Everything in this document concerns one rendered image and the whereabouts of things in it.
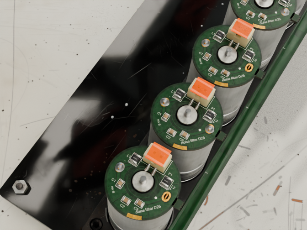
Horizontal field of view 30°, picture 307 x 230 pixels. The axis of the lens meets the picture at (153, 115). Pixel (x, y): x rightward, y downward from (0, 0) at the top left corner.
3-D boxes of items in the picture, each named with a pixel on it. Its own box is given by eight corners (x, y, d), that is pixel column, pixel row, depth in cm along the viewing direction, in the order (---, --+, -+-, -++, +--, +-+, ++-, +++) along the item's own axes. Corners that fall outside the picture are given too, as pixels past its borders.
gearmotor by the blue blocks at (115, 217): (97, 223, 23) (90, 191, 18) (130, 174, 24) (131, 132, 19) (148, 257, 23) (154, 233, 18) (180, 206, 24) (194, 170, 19)
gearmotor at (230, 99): (170, 116, 25) (180, 62, 20) (198, 74, 26) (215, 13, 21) (218, 145, 25) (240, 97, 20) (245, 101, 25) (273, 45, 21)
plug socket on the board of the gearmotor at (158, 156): (138, 167, 19) (138, 160, 18) (152, 146, 19) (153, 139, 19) (158, 180, 19) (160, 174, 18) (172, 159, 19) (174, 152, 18)
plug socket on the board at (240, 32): (222, 43, 21) (225, 33, 20) (233, 25, 21) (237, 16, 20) (241, 53, 21) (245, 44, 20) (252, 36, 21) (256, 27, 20)
